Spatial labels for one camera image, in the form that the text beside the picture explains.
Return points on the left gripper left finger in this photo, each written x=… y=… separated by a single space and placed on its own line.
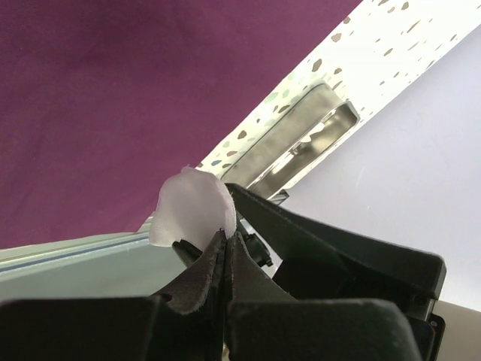
x=181 y=321

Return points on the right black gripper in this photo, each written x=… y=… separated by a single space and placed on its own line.
x=319 y=261

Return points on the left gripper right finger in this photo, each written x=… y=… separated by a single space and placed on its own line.
x=264 y=322

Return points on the white gauze pad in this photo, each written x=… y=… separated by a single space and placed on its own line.
x=192 y=206

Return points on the stainless steel tray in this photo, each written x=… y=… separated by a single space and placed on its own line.
x=310 y=128

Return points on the purple cloth mat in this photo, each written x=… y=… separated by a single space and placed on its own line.
x=101 y=101

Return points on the aluminium rail frame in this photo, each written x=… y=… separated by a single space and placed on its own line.
x=109 y=265

